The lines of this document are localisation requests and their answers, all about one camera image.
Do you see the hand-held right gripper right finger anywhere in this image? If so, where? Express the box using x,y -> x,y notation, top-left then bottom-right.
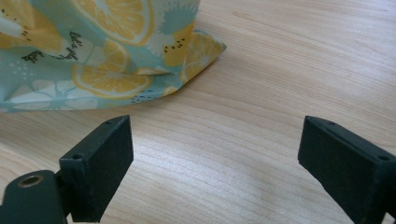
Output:
297,115 -> 396,224

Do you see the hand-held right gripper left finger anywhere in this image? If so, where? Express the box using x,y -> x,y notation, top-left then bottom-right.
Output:
59,114 -> 134,224

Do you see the lemon print fabric bag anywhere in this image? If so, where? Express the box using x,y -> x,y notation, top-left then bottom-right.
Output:
0,0 -> 228,114

